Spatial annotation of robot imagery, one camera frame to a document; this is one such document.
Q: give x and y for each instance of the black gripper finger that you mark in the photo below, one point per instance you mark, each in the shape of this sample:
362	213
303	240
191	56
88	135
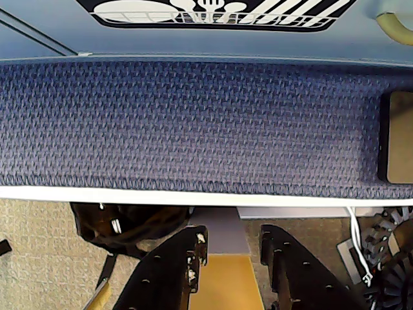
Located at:
300	284
161	274

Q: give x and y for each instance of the gray floor outlet box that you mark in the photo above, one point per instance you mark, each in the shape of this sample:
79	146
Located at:
348	258

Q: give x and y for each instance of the tan strip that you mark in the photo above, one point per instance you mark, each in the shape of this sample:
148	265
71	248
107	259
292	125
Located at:
100	295

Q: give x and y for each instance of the yellow flat board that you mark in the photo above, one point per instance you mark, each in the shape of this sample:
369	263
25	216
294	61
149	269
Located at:
226	284

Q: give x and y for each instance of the gray metal table leg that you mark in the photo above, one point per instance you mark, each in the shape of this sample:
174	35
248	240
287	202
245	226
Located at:
226	235

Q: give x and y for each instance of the black backpack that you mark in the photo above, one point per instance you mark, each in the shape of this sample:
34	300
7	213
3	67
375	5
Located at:
96	226

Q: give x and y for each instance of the blue woven placemat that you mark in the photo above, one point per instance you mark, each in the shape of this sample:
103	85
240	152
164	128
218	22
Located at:
193	129

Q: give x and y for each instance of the small black object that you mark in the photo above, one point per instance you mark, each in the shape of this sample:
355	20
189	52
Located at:
4	248

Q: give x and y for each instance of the black framed tan panel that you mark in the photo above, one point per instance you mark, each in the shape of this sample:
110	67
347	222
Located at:
400	139

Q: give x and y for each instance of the blue dishwasher door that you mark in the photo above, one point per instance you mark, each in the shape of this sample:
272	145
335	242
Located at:
226	43

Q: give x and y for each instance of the black white dishwasher sticker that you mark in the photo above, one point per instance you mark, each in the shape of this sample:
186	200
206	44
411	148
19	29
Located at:
219	13

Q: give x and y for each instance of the blue toy kitchen cabinet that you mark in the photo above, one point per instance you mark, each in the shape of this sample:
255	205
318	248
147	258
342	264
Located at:
19	45

